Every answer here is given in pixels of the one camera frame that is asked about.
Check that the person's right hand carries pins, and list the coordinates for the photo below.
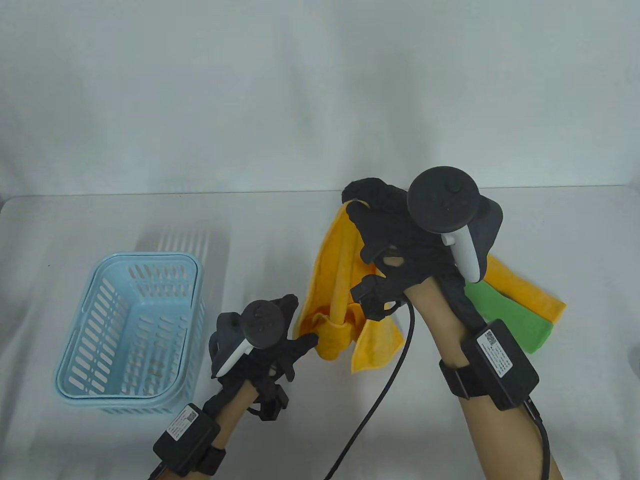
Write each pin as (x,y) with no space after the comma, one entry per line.
(395,240)

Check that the orange-yellow towel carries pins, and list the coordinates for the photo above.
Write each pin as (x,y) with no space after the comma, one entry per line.
(330,260)

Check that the light blue plastic basket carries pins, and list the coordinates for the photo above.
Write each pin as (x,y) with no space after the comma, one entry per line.
(75,360)

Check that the person's left hand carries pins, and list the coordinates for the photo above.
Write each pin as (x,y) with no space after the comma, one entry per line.
(272,360)

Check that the black wrist sensor box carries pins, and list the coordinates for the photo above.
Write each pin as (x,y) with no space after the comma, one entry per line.
(185,440)
(500,365)

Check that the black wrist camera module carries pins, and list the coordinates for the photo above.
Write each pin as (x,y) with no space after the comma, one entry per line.
(272,402)
(375,300)

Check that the grey white tracker controller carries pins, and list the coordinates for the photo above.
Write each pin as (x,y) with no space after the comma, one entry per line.
(262,325)
(442,200)

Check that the yellow square towel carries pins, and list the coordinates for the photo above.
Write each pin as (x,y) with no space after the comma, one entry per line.
(530,295)

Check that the green towel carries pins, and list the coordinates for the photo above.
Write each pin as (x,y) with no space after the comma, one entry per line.
(520,325)

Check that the person's right forearm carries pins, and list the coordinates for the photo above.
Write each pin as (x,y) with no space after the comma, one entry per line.
(500,440)

